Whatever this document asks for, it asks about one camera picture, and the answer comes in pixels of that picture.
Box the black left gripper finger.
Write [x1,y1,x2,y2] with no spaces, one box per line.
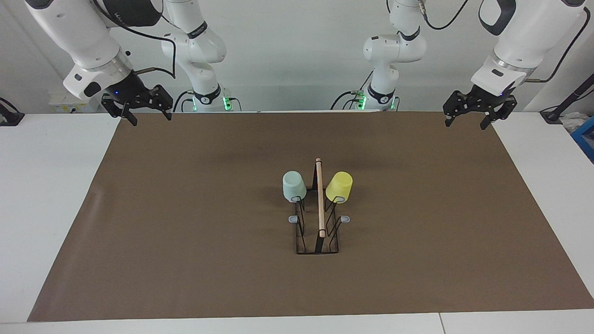
[442,90,473,128]
[479,95,518,131]

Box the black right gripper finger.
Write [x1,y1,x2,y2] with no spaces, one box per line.
[101,92,139,127]
[145,84,174,122]

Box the yellow plastic cup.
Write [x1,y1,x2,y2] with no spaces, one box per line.
[325,171,354,204]

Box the pale green plastic cup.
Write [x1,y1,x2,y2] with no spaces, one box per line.
[282,171,308,203]

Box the white power socket box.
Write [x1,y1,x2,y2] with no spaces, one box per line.
[48,90,105,114]

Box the black tripod stand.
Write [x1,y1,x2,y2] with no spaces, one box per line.
[540,73,594,124]

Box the clear plastic bag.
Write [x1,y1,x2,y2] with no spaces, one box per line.
[561,111,589,133]

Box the blue box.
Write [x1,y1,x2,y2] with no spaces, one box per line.
[571,116,594,163]

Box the black clamp stand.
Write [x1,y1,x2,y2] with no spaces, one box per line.
[0,96,25,127]

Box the brown table mat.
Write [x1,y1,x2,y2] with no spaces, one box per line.
[27,111,594,322]

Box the black base cable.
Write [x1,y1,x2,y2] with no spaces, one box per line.
[173,90,193,113]
[330,70,374,110]

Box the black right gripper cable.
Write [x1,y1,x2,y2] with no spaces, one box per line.
[93,0,179,79]

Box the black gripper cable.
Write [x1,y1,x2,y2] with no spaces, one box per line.
[93,0,179,79]
[417,0,591,84]

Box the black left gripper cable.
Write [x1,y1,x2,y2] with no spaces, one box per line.
[417,0,591,84]

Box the black wire cup rack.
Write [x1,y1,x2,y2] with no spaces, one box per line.
[289,158,351,255]

